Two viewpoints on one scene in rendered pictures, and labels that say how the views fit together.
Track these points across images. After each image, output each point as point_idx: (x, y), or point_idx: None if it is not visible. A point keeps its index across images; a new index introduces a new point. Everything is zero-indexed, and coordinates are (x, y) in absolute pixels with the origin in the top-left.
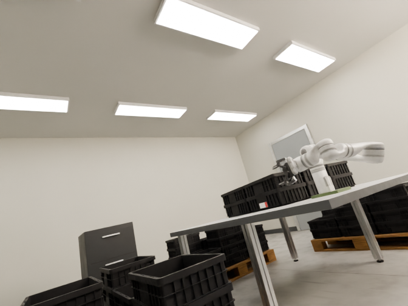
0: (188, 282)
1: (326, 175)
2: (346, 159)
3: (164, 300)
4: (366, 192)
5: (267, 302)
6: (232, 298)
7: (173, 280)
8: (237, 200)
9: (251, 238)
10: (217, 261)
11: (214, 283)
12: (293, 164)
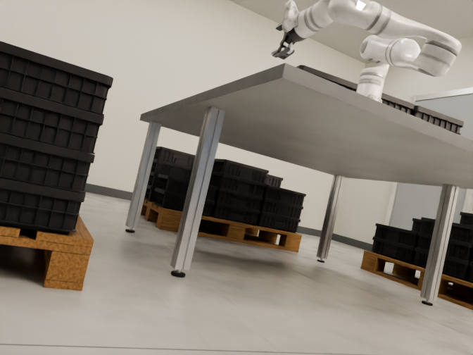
0: (36, 72)
1: (376, 96)
2: (401, 63)
3: None
4: (384, 111)
5: (185, 217)
6: (94, 134)
7: (13, 53)
8: None
9: (207, 129)
10: (93, 77)
11: (75, 100)
12: (289, 14)
